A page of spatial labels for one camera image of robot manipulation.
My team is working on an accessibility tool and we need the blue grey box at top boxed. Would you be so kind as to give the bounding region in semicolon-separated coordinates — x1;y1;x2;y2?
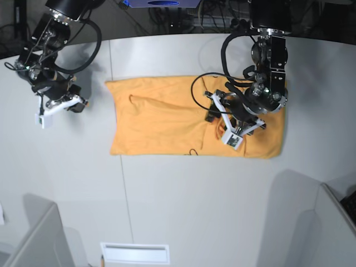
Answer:
123;0;200;8

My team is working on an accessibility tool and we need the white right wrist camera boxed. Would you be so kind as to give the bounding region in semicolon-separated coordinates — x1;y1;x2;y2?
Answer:
35;113;53;129

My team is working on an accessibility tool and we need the white cloth at left edge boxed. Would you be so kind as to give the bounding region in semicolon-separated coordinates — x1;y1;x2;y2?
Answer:
0;204;6;225

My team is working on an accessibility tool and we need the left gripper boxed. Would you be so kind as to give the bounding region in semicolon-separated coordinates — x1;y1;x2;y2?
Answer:
204;88;266;139

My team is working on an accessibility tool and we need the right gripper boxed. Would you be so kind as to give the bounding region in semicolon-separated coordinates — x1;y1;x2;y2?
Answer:
32;74;88;115

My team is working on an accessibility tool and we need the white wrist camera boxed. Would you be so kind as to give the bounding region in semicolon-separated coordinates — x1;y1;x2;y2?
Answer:
221;129;243;150
35;113;53;129

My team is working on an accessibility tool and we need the black keyboard at right edge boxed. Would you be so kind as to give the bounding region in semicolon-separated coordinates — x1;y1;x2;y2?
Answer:
340;191;356;223

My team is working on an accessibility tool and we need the grey bin left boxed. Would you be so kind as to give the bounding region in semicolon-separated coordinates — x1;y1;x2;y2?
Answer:
1;202;75;266

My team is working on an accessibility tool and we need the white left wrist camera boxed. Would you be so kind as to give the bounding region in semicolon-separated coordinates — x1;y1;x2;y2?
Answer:
221;129;243;150

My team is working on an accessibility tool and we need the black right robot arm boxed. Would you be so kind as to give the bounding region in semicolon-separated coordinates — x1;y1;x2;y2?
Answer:
4;1;103;119

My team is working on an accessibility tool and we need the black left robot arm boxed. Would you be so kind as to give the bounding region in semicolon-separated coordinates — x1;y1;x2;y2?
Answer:
204;1;292;148

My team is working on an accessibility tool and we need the white table slot plate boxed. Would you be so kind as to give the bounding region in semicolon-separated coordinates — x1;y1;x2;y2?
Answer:
100;243;170;265

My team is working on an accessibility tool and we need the orange yellow T-shirt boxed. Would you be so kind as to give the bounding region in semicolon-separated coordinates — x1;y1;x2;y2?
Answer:
106;76;285;159

